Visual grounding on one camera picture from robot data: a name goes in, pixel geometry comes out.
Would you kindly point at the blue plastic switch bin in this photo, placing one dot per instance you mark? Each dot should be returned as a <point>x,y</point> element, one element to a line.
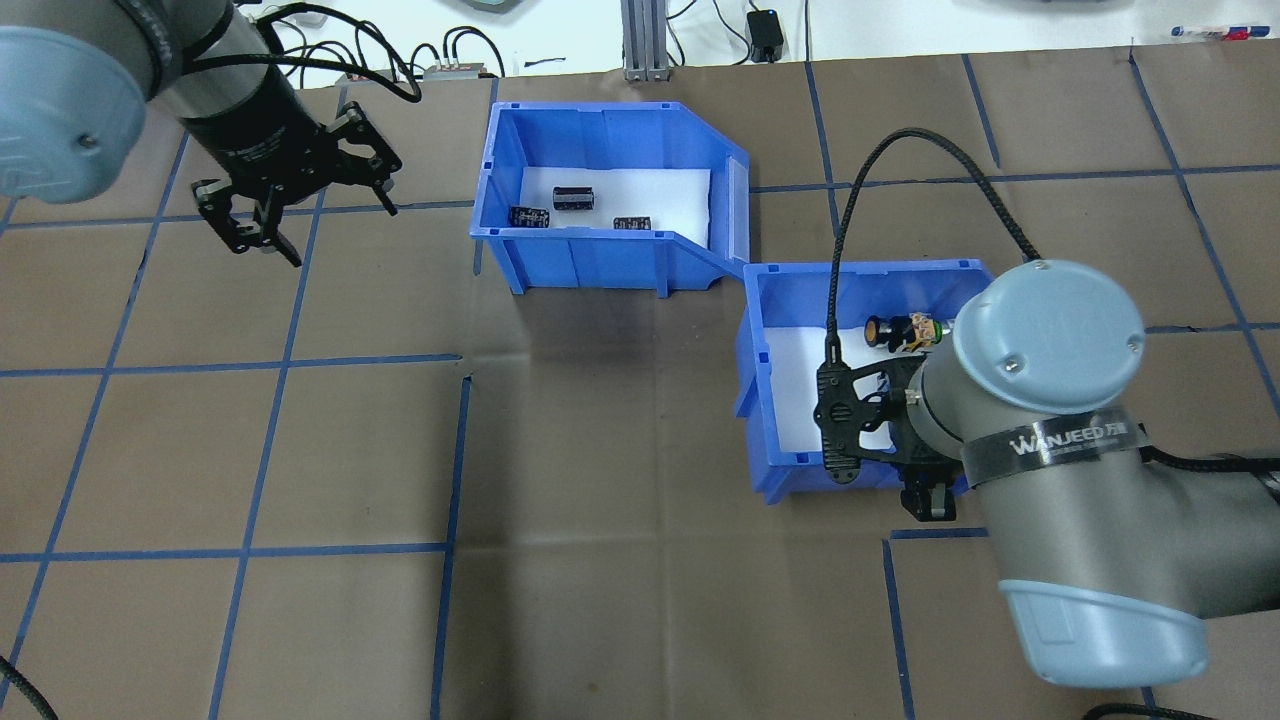
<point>752,400</point>

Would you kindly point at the black USB hub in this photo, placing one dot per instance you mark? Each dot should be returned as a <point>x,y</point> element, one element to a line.
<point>455,70</point>

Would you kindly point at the black orange-faced push button switch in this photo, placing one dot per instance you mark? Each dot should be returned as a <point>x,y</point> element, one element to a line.
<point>882,331</point>

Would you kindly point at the small black cylindrical capacitor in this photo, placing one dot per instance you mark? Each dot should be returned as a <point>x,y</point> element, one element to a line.
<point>528,215</point>
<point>632,223</point>

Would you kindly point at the blue plastic capacitor bin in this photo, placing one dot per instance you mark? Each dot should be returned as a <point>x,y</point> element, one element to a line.
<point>590,265</point>

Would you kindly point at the black power adapter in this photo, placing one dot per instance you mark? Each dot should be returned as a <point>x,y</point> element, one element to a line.
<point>765,38</point>

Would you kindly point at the large black cylindrical capacitor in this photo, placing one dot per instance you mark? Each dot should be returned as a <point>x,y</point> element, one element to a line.
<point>575,197</point>

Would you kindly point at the aluminium profile post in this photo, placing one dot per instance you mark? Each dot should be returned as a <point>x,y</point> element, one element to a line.
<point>645,45</point>

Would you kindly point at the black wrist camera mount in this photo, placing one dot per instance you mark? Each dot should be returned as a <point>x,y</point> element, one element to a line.
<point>845,420</point>

